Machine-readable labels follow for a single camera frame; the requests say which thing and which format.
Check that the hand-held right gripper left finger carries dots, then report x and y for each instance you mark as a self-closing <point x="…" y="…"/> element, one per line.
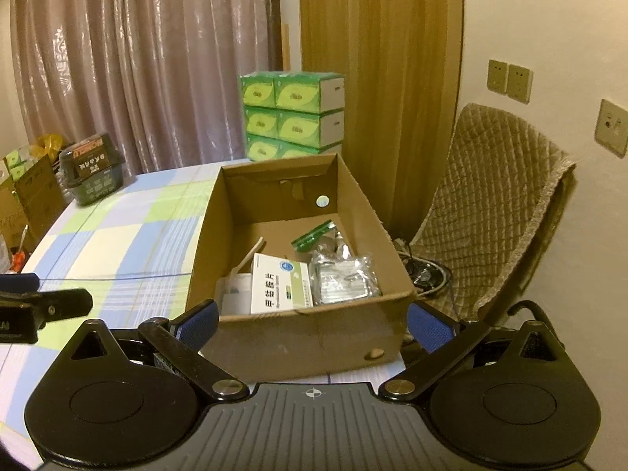
<point x="201" y="321"/>

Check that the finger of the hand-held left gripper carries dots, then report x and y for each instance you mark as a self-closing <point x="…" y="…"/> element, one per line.
<point x="68" y="303"/>
<point x="22" y="282"/>

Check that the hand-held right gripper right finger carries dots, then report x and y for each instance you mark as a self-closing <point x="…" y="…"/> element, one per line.
<point x="431" y="326"/>

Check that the white round disc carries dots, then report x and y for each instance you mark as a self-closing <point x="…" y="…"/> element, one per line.
<point x="235" y="294"/>

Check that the silver foil packet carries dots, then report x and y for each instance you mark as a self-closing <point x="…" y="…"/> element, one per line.
<point x="343" y="279"/>

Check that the brown cardboard box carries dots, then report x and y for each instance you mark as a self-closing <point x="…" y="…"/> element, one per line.
<point x="304" y="348"/>

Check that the green foil pouch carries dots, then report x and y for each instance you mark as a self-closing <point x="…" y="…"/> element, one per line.
<point x="314" y="235"/>

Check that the orange small item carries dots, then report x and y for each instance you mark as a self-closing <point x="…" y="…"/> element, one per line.
<point x="18" y="261"/>

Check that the small floor fan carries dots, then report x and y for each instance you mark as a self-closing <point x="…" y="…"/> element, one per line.
<point x="429" y="274"/>

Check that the checked tablecloth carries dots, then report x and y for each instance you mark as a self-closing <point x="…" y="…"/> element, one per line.
<point x="122" y="235"/>

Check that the open cardboard carton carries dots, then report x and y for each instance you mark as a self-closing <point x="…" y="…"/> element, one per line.
<point x="39" y="196"/>

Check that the small green tissue pack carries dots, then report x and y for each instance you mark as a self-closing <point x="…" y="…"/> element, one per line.
<point x="12" y="159"/>
<point x="19" y="171"/>

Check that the dark green storage basket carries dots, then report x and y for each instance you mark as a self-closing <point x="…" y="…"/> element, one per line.
<point x="93" y="181"/>

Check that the clear plastic packet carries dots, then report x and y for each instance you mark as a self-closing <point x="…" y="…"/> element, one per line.
<point x="336" y="245"/>

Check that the yellow plastic bag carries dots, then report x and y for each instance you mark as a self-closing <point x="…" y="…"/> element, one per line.
<point x="49" y="146"/>

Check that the quilted cover chair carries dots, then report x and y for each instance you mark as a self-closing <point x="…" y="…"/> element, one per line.
<point x="500" y="181"/>

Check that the light wooden door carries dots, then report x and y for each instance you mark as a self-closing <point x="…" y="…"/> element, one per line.
<point x="392" y="83"/>

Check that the stack of green tissue packs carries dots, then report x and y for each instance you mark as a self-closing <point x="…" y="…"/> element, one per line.
<point x="294" y="93"/>

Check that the mauve curtain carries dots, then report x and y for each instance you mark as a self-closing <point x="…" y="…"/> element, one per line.
<point x="147" y="59"/>

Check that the wooden slat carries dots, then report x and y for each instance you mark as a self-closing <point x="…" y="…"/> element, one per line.
<point x="285" y="46"/>

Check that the beige wall socket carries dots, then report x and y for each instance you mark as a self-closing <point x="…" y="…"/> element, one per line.
<point x="520" y="83"/>
<point x="497" y="76"/>

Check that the beige wall outlet plate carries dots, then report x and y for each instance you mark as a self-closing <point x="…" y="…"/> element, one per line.
<point x="613" y="127"/>

